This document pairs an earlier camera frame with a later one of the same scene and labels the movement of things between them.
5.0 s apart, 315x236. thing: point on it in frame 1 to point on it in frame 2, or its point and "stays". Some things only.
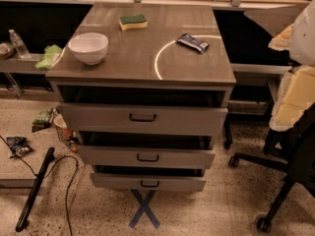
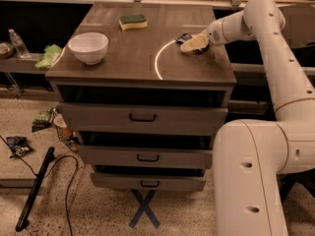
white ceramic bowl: x=90 y=47 stays
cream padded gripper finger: x=283 y=41 to x=197 y=42
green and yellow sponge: x=131 y=22 stays
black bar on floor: x=41 y=174 stays
